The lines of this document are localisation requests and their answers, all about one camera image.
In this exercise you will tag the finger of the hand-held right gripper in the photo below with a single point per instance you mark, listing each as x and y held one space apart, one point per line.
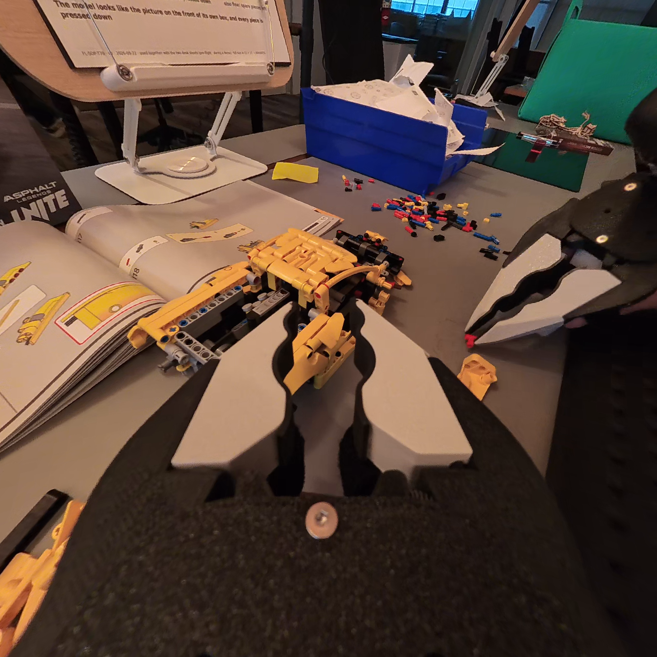
523 262
575 292

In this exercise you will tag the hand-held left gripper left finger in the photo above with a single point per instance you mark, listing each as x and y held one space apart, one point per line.
226 410

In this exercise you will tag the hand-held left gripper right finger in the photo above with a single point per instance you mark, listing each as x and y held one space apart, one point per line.
415 410

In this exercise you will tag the yellow brick panel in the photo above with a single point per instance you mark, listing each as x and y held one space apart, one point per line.
477 374

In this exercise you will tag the yellow brick car model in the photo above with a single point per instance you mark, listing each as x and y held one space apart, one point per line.
297 251

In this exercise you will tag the instruction booklet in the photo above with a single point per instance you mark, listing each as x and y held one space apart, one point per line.
128 231

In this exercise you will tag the grey desk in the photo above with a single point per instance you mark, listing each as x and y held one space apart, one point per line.
436 287

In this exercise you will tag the dark green desk mat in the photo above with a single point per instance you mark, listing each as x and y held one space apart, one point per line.
539 164

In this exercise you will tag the person's right hand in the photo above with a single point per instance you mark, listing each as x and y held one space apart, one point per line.
639 303

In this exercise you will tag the large pile of brick pins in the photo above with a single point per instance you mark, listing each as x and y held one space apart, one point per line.
436 215

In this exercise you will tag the small wooden skeleton model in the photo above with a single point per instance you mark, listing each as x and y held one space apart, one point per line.
569 133

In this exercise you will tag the silver cylindrical tool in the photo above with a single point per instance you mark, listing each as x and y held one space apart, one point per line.
534 138

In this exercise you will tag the green box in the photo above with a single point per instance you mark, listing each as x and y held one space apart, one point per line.
590 66

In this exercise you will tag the small group of brick pins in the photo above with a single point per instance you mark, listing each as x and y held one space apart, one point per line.
357 183

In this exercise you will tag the blue plastic bin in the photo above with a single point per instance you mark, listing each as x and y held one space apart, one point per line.
369 138

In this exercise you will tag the white crumpled paper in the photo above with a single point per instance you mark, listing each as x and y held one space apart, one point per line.
380 92

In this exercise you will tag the black brick beam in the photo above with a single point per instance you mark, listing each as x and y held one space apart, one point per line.
31 523

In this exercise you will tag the yellow sticky note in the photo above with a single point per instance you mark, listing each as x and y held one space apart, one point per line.
295 172

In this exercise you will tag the dark toy set box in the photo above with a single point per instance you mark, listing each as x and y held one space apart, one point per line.
31 200

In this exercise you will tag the white document stand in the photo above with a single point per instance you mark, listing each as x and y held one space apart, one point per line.
31 51

